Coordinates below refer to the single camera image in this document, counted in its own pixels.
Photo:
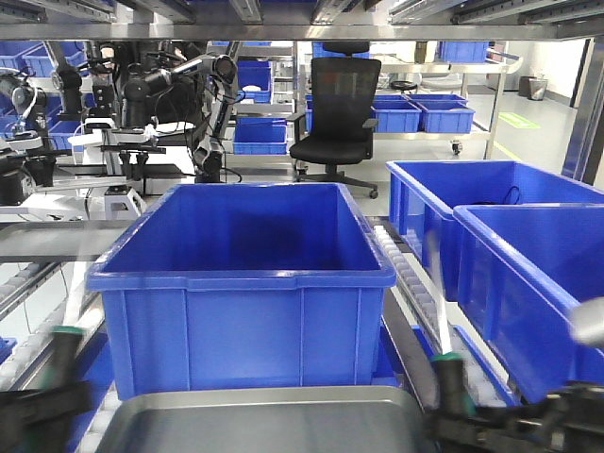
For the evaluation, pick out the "blue bin right rear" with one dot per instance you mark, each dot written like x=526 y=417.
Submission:
x=424 y=193

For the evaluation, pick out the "black office chair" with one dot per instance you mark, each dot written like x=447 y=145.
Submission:
x=343 y=90

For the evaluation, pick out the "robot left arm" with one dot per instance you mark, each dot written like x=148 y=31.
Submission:
x=22 y=411

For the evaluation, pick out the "blue bin on rollers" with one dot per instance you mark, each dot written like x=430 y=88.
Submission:
x=227 y=286

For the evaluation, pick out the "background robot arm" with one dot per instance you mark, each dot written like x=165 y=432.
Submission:
x=218 y=75

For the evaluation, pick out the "blue bin right front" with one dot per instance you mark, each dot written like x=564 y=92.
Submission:
x=523 y=269

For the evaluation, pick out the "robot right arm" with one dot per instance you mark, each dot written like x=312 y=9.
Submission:
x=568 y=419

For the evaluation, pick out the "grey metal tray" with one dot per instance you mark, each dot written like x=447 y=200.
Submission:
x=294 y=419

